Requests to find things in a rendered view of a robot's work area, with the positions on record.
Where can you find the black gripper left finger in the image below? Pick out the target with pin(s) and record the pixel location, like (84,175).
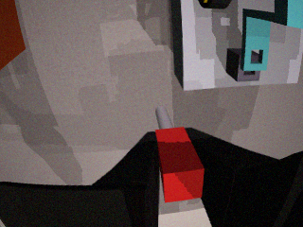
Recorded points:
(127,196)

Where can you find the grey ramp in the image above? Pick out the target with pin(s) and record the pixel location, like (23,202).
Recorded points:
(208,42)

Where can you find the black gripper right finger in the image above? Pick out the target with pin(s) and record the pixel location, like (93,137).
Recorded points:
(244,188)

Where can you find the small trolley with teal deck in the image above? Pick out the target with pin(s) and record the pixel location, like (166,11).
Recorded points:
(256,28)

